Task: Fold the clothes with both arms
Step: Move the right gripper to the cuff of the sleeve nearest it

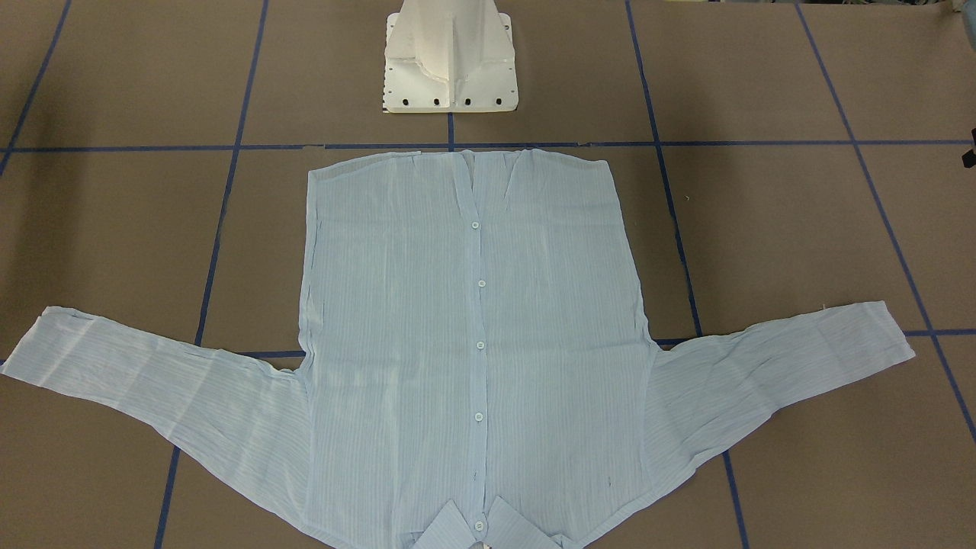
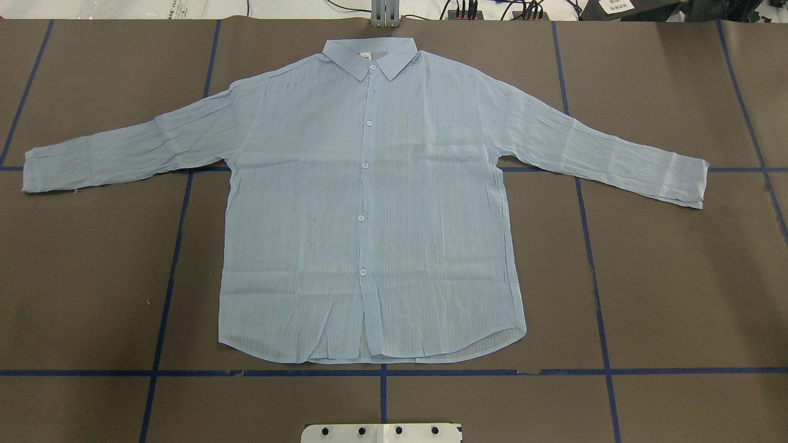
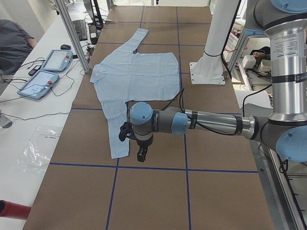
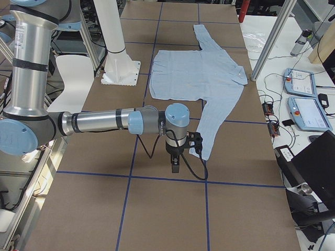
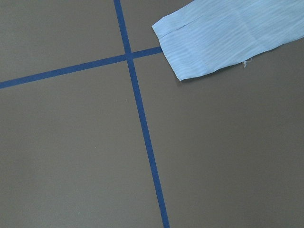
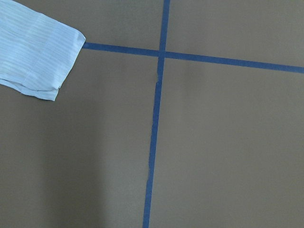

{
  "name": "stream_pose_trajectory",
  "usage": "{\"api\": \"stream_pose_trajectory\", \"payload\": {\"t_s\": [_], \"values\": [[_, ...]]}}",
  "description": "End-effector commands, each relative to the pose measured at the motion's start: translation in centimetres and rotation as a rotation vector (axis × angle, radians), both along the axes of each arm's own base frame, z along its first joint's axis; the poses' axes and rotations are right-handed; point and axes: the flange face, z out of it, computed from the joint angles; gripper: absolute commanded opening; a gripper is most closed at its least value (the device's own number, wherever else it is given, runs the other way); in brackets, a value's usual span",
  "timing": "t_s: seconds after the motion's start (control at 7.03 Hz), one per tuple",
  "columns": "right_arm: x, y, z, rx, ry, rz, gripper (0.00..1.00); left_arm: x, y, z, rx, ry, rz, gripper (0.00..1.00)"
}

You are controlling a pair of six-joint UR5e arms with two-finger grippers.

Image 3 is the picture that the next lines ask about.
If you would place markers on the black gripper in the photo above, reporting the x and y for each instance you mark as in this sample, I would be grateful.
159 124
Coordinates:
143 144

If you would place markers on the light blue button-up shirt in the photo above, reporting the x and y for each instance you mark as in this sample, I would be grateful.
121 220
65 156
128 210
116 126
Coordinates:
125 76

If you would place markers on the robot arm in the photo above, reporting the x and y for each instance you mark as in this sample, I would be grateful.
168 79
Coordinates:
285 129

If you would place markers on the clear plastic bag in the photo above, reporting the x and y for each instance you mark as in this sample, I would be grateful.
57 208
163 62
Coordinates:
38 151

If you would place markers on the upper blue teach pendant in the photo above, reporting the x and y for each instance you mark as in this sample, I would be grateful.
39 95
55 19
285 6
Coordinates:
57 60

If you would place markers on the blue teach pendant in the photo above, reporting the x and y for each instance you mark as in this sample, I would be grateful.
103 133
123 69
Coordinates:
57 60
39 85

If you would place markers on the lower blue teach pendant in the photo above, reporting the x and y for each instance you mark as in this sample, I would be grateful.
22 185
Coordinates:
39 85

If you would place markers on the black computer mouse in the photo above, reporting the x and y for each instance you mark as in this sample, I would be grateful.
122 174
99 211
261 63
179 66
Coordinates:
65 47

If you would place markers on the black power adapter with label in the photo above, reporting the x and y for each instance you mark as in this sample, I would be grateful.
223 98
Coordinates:
93 34

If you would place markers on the black mobile phone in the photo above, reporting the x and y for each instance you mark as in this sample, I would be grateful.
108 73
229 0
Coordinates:
34 70

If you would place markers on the white box on shelf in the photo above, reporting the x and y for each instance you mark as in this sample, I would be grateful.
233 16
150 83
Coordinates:
248 61

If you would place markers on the black keyboard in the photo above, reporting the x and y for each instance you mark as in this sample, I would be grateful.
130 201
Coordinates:
80 29

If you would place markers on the red cylinder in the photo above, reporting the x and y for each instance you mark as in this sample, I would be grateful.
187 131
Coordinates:
13 210

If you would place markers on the seated person in grey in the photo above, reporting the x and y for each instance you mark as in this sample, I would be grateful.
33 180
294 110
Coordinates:
15 46

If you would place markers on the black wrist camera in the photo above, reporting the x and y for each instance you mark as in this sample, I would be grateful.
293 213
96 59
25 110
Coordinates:
125 131

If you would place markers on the white pedestal column with base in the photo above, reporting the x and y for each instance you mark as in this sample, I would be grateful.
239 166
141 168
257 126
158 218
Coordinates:
209 68

